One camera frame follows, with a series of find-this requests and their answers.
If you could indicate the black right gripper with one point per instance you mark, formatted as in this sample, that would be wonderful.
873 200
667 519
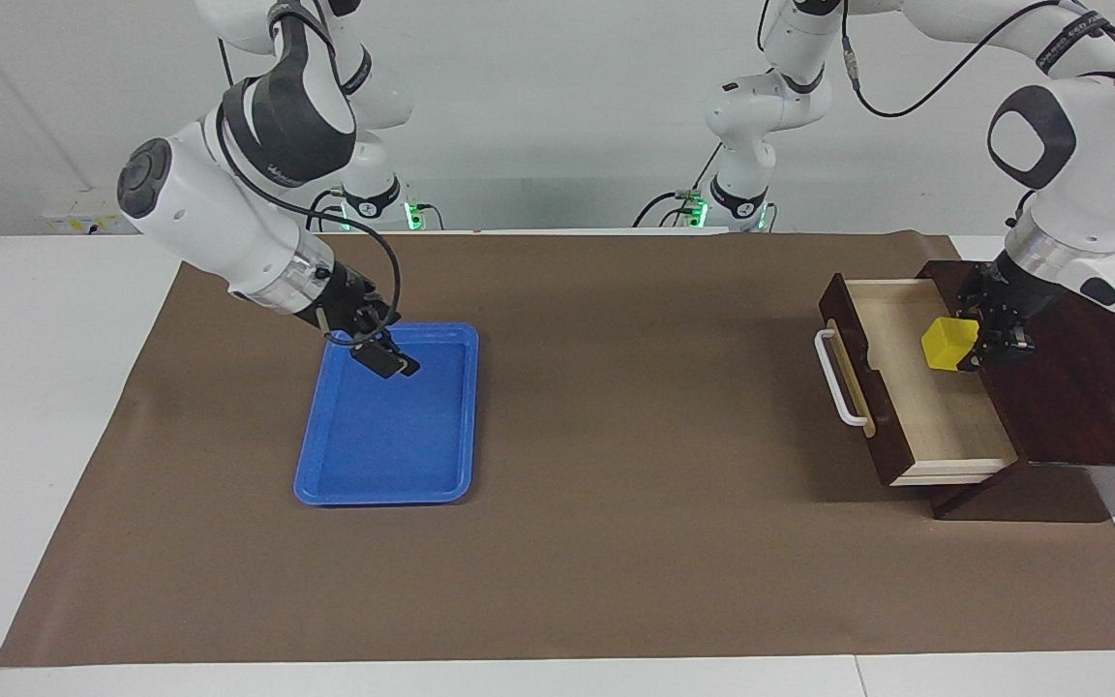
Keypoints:
345 300

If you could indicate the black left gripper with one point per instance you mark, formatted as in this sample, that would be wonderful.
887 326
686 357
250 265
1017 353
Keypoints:
1008 286

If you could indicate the yellow cube block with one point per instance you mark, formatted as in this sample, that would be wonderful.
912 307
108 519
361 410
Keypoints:
949 344

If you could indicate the wooden drawer with dark front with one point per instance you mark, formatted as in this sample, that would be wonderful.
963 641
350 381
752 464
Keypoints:
935 416

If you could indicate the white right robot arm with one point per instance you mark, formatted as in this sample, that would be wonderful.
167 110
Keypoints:
228 223

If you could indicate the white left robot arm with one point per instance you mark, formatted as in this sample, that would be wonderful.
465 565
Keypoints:
1099 194

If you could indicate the blue plastic tray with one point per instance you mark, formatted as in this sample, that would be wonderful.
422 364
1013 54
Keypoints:
383 445

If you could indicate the dark brown wooden cabinet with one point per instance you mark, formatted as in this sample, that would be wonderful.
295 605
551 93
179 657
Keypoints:
1099 387

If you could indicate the brown paper table mat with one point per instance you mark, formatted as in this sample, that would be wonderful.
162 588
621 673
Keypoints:
664 484

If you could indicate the white yellow labelled strip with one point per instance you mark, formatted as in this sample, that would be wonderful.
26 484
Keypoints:
83 225

